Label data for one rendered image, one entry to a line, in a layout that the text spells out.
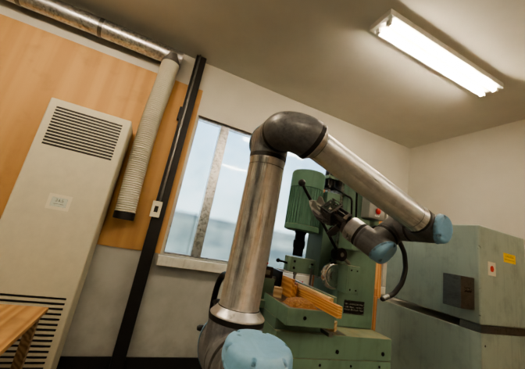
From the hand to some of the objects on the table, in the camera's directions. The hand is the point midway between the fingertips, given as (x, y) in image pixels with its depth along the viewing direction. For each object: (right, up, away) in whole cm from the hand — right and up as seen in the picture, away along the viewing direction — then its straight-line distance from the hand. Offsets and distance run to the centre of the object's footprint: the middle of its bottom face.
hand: (312, 203), depth 117 cm
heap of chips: (-7, -39, -12) cm, 41 cm away
